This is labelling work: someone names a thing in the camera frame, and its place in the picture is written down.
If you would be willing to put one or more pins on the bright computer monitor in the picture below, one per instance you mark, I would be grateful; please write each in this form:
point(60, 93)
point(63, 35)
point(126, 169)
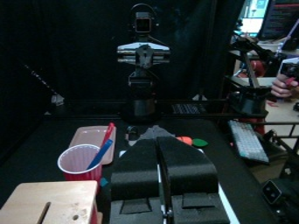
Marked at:
point(255, 14)

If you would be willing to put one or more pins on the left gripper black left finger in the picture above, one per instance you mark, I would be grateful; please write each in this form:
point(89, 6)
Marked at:
point(134, 172)

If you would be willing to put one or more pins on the person's hand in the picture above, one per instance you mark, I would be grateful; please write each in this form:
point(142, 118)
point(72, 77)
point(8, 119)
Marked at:
point(280, 89)

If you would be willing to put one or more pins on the white cutting board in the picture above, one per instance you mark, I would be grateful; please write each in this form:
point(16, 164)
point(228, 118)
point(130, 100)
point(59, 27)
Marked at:
point(227, 205)

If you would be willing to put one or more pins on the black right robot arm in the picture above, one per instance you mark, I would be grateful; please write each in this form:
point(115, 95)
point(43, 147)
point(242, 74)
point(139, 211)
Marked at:
point(140, 96)

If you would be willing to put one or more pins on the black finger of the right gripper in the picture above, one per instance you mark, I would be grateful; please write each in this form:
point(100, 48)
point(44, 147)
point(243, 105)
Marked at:
point(148, 57)
point(139, 57)

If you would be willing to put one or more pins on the wooden block with slot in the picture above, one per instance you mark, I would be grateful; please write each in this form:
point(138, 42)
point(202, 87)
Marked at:
point(51, 201)

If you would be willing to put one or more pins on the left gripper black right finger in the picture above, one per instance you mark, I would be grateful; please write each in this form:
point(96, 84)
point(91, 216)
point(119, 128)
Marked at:
point(188, 172)

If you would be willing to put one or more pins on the white computer keyboard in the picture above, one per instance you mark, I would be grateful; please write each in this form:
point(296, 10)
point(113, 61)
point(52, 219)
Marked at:
point(248, 144)

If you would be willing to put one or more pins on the dark computer monitor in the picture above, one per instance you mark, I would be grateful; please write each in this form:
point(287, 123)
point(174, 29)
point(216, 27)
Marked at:
point(280, 17)

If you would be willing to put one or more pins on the orange toy carrot green leaf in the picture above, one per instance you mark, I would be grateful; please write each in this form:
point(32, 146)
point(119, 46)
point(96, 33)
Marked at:
point(186, 140)

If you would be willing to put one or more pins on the blue plastic toy knife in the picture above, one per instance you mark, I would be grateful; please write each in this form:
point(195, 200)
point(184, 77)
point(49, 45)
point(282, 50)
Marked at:
point(101, 153)

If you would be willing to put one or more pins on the small teal toy piece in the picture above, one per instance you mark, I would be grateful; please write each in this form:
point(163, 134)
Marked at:
point(104, 182)

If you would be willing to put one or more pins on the pink plastic tray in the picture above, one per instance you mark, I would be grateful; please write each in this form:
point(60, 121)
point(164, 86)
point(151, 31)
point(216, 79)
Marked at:
point(87, 134)

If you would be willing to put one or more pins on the grey toy piece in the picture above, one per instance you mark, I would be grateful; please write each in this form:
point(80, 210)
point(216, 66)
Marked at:
point(155, 132)

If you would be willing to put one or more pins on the black vent grille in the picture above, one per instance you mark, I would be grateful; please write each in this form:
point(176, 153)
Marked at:
point(187, 108)

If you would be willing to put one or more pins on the white corner bracket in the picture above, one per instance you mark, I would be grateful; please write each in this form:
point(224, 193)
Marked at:
point(57, 99)
point(200, 97)

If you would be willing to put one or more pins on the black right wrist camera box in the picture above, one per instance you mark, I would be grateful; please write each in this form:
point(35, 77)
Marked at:
point(143, 24)

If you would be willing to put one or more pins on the red plastic cup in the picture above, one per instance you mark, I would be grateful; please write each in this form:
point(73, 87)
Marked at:
point(76, 174)

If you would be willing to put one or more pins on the red plastic utensil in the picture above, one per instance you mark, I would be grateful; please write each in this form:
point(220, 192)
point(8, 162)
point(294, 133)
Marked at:
point(109, 132)

